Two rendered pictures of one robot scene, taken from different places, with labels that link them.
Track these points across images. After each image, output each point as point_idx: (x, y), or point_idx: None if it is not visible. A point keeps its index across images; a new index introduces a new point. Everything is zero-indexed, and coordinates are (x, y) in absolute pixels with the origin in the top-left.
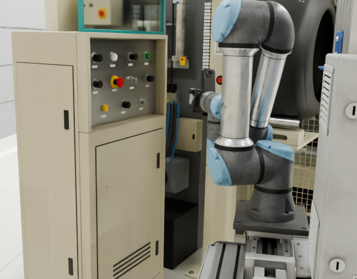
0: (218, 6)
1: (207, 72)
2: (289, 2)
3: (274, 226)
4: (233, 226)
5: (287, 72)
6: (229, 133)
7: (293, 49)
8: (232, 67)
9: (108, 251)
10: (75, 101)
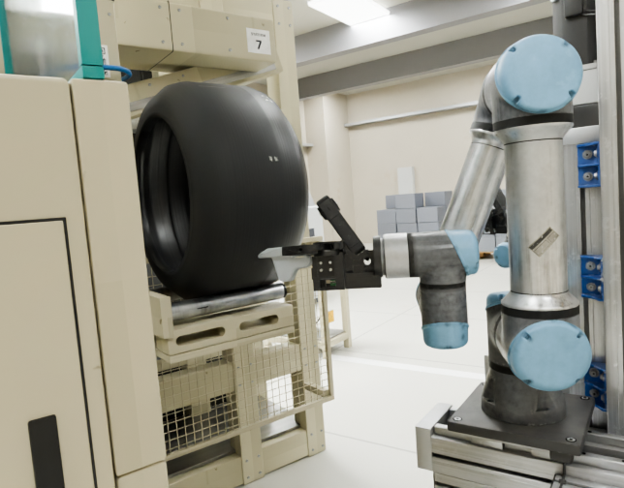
0: (525, 45)
1: (335, 202)
2: (254, 101)
3: (584, 415)
4: (578, 451)
5: (296, 208)
6: (565, 283)
7: (298, 170)
8: (560, 159)
9: None
10: (87, 361)
